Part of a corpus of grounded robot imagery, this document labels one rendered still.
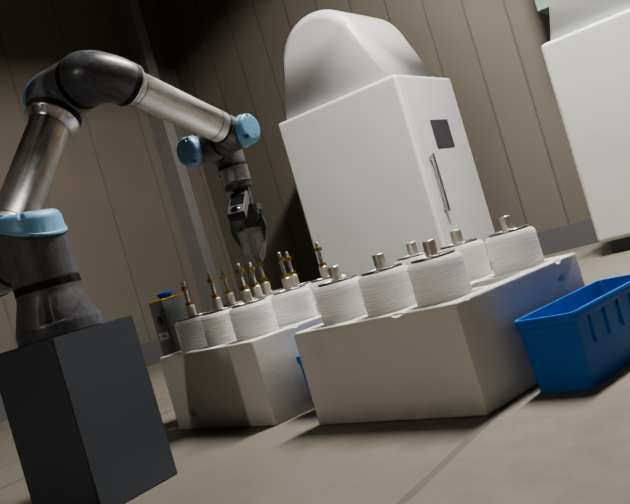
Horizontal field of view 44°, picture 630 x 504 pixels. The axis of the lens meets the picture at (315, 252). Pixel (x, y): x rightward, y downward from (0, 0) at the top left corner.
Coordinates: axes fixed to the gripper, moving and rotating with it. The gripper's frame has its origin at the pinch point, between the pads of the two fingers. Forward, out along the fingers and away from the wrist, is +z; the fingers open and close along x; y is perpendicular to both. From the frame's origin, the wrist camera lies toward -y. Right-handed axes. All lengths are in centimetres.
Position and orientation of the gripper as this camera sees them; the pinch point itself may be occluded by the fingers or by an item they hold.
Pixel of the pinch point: (257, 257)
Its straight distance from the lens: 204.3
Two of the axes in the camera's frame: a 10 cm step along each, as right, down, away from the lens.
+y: 1.3, -0.3, 9.9
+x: -9.5, 2.8, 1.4
